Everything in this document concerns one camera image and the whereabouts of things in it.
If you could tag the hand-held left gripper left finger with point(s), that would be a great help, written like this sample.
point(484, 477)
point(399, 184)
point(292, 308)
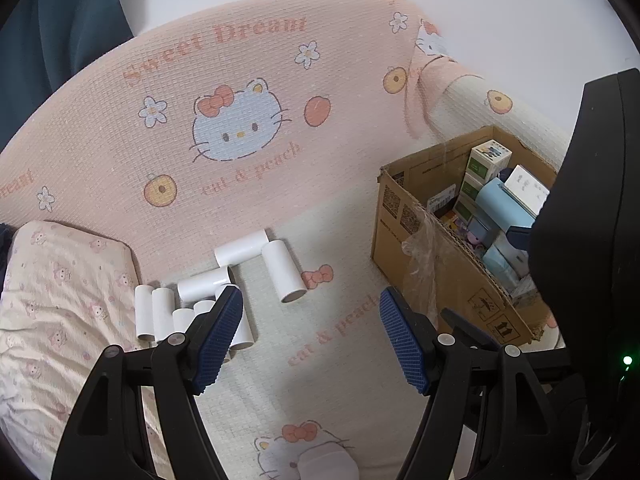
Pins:
point(220, 340)

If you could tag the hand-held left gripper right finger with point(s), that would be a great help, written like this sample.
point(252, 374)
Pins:
point(405, 345)

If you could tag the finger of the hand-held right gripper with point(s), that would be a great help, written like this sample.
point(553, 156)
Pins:
point(467, 329)
point(517, 238)

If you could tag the brown cardboard box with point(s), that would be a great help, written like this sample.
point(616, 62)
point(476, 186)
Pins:
point(450, 270)

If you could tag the pile of white cardboard tubes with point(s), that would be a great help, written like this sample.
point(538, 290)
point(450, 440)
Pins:
point(240, 255)

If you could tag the light blue carton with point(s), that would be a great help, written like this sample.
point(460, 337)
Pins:
point(505, 262)

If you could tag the purple small packet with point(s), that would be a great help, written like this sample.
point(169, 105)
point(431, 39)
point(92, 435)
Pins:
point(477, 236)

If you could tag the white printed carton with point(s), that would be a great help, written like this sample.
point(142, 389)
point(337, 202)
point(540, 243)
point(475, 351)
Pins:
point(525, 190)

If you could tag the green white small carton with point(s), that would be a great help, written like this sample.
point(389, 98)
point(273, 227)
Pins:
point(463, 207)
point(472, 187)
point(487, 158)

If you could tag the clear plastic film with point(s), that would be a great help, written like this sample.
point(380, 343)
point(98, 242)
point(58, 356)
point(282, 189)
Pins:
point(425, 255)

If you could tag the pink printed pillow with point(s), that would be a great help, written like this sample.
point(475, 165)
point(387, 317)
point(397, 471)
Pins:
point(60, 300)

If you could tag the pink cartoon printed blanket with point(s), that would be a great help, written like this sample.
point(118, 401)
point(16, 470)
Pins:
point(240, 125)

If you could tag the dark teal curtain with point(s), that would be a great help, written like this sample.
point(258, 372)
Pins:
point(60, 20)

